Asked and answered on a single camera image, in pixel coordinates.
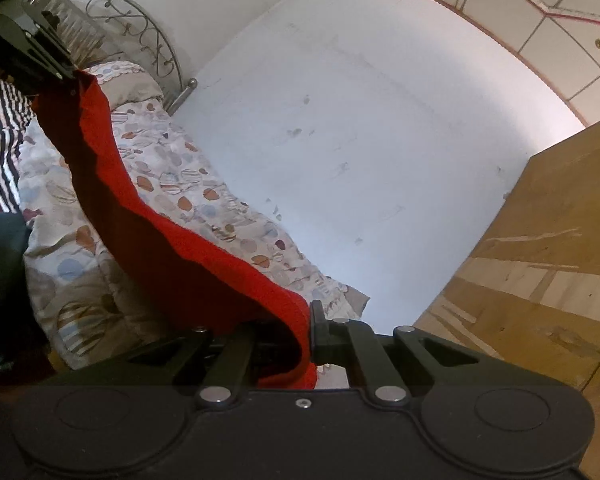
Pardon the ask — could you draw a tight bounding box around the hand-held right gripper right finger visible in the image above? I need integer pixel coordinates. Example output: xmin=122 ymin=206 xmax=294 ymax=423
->
xmin=309 ymin=300 xmax=501 ymax=407

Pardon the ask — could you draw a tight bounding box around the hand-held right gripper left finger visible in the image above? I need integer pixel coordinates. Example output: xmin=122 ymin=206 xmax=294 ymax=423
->
xmin=127 ymin=326 xmax=261 ymax=407

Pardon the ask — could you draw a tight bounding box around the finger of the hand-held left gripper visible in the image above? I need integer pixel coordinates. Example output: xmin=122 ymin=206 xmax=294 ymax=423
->
xmin=2 ymin=55 xmax=48 ymax=98
xmin=0 ymin=10 xmax=81 ymax=83

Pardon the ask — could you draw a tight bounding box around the red knit dress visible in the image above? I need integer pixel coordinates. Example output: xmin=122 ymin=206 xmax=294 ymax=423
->
xmin=30 ymin=67 xmax=318 ymax=391

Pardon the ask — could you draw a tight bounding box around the striped bed sheet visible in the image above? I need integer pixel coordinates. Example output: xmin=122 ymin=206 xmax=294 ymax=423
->
xmin=0 ymin=79 xmax=37 ymax=213

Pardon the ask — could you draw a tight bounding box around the patterned grey pillow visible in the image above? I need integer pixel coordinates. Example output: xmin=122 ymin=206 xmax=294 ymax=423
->
xmin=87 ymin=60 xmax=165 ymax=111

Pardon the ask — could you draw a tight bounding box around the patterned white duvet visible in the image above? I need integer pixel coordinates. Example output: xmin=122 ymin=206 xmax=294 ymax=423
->
xmin=17 ymin=60 xmax=372 ymax=376

